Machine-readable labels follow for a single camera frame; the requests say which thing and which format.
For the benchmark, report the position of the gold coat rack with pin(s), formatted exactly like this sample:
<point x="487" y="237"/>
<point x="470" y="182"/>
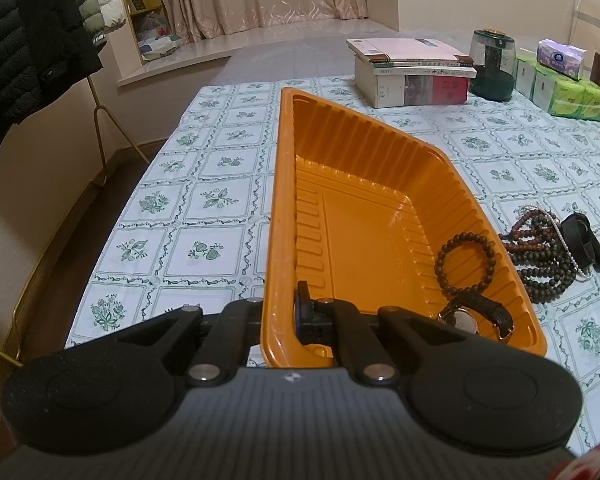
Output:
<point x="100" y="125"/>

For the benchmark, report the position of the floral plastic bag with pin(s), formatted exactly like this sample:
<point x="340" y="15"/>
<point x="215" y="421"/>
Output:
<point x="155" y="40"/>

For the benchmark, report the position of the bright green tissue pack bundle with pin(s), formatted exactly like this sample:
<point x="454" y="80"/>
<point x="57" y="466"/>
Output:
<point x="570" y="97"/>

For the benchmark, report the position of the gold metal frame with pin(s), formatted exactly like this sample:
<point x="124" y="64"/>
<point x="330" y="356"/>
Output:
<point x="2" y="351"/>

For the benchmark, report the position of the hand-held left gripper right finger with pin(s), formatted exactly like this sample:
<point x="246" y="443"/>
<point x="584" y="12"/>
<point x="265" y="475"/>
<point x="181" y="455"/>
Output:
<point x="307" y="316"/>

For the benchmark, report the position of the orange plastic tray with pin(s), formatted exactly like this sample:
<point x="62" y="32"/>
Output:
<point x="360" y="220"/>

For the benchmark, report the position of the black puffer jacket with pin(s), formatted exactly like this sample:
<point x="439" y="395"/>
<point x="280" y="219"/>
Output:
<point x="10" y="60"/>

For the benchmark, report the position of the pale green tissue pack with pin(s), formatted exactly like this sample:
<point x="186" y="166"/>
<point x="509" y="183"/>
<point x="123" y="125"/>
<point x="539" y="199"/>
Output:
<point x="525" y="77"/>

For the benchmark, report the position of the green floral tablecloth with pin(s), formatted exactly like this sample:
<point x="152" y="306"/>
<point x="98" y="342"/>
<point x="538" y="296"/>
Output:
<point x="220" y="200"/>

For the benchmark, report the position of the black wrist band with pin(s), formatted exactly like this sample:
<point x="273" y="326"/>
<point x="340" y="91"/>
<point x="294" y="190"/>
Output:
<point x="577" y="230"/>

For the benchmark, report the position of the purple tissue packet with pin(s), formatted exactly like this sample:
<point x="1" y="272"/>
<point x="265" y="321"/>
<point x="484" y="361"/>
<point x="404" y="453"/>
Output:
<point x="560" y="57"/>

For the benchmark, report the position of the dark green glass jar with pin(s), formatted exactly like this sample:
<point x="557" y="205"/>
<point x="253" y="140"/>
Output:
<point x="492" y="80"/>

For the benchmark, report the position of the thin green edged book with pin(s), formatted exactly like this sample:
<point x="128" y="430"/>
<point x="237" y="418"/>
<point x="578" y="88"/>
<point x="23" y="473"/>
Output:
<point x="430" y="71"/>

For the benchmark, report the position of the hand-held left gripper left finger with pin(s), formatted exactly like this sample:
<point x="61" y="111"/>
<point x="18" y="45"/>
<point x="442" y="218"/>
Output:
<point x="240" y="321"/>

